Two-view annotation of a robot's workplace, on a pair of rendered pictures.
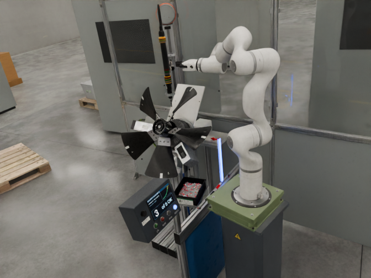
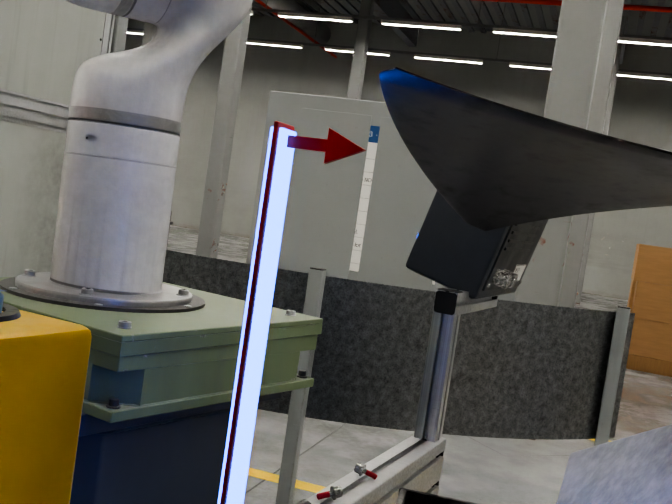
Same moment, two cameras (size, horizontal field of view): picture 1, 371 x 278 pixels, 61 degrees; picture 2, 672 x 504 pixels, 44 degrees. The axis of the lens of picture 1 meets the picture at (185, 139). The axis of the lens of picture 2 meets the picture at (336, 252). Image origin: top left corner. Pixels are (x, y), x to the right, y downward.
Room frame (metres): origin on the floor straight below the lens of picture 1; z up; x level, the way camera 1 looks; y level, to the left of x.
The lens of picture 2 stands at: (2.36, -0.30, 1.14)
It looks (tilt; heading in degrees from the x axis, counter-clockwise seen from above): 3 degrees down; 166
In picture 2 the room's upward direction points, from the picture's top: 8 degrees clockwise
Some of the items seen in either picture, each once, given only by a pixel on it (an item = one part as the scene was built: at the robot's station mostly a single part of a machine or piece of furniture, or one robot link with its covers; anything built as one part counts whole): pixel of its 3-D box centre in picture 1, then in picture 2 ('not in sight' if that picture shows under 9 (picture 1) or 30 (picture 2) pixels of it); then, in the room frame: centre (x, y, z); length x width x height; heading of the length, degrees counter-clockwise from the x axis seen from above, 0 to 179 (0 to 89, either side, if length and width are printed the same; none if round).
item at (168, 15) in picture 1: (165, 14); not in sight; (2.72, 0.03, 1.88); 0.16 x 0.07 x 0.16; 87
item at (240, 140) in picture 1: (245, 148); (166, 25); (1.41, -0.30, 1.31); 0.19 x 0.12 x 0.24; 108
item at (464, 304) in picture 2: not in sight; (468, 298); (1.28, 0.17, 1.04); 0.24 x 0.03 x 0.03; 142
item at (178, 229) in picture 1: (176, 218); (438, 364); (1.36, 0.10, 0.96); 0.03 x 0.03 x 0.20; 52
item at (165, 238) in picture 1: (191, 230); not in sight; (2.24, 0.05, 0.04); 0.62 x 0.45 x 0.08; 142
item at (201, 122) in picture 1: (200, 127); not in sight; (2.58, -0.14, 0.92); 0.17 x 0.16 x 0.11; 142
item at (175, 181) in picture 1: (180, 200); not in sight; (2.17, 0.11, 0.46); 0.09 x 0.05 x 0.91; 52
